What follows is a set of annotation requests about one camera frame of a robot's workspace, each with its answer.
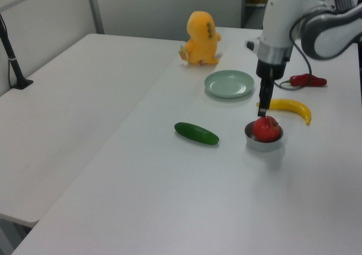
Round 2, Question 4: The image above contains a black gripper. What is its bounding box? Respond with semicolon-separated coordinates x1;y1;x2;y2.
256;58;287;118

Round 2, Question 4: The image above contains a red apple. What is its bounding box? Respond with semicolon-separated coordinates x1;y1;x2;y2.
252;115;281;142

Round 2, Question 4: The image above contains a grey metal bowl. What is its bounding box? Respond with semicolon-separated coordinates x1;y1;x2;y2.
244;121;285;153

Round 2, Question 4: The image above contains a yellow banana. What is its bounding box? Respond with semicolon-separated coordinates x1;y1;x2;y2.
256;98;312;126

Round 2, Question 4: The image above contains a red chili pepper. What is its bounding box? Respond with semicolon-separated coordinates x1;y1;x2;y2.
279;73;327;88

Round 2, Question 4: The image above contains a pale green plate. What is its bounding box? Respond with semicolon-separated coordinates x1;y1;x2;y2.
204;70;255;99

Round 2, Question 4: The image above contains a green cucumber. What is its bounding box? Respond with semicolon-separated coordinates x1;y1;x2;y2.
174;122;220;146

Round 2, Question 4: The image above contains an orange plush dinosaur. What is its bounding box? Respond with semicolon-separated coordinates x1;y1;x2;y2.
178;10;222;66

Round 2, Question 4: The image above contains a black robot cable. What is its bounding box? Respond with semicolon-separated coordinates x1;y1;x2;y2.
279;19;314;90

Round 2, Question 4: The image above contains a black camera pole with base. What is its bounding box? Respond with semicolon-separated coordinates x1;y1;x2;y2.
0;13;34;90

